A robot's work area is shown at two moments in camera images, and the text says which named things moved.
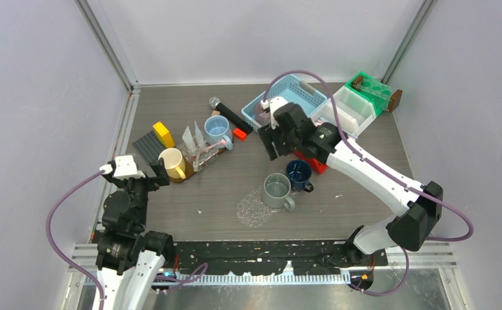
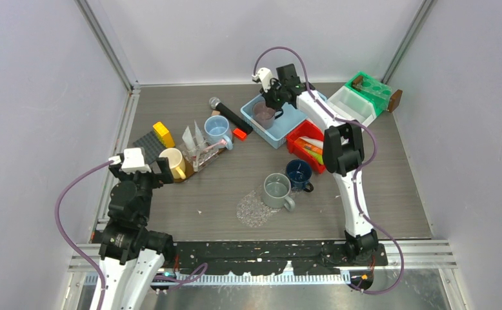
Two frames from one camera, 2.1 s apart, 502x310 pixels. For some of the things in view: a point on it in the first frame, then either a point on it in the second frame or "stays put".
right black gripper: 266,134 -> 267,97
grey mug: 276,188 stays put
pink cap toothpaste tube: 189,142 stays put
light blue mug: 215,128 stays put
